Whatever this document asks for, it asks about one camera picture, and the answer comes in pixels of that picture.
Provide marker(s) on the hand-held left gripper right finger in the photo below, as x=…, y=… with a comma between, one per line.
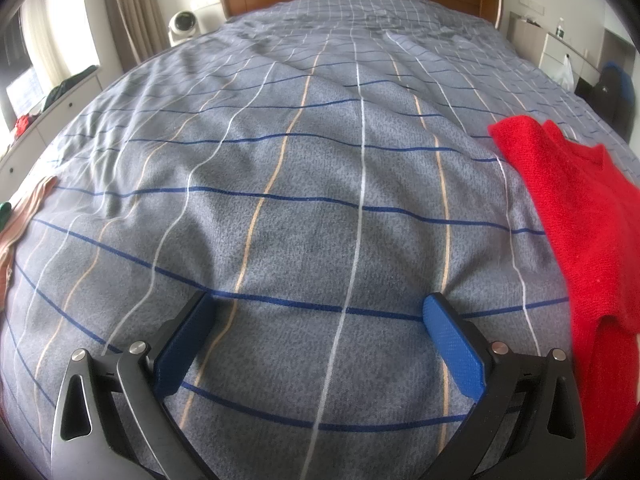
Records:
x=455, y=347

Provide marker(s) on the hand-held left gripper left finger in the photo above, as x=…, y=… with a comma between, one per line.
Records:
x=182, y=347

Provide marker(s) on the red knit sweater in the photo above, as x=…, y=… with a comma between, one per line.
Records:
x=575, y=220

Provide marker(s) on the dark clothes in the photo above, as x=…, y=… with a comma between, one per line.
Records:
x=65, y=87

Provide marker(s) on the pink cloth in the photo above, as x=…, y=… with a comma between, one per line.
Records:
x=20, y=230

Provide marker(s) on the grey checked duvet bed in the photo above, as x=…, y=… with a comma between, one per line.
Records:
x=310, y=185

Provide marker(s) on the white window bench cabinet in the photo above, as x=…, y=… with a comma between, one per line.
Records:
x=60, y=110

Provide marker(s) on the small red cloth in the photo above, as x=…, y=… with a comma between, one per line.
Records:
x=22, y=124

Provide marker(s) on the white plastic bag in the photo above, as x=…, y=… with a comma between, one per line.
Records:
x=566, y=75

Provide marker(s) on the white dresser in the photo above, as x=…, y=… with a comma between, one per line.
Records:
x=550, y=50

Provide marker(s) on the white round fan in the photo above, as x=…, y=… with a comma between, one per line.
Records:
x=181, y=25

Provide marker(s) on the window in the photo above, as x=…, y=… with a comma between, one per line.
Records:
x=15, y=60

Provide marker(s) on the small bottle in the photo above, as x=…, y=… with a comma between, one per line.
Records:
x=560, y=29

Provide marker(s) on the white sheer curtain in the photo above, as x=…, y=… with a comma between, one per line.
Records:
x=55, y=35

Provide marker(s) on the beige curtain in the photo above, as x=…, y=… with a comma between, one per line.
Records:
x=135, y=10

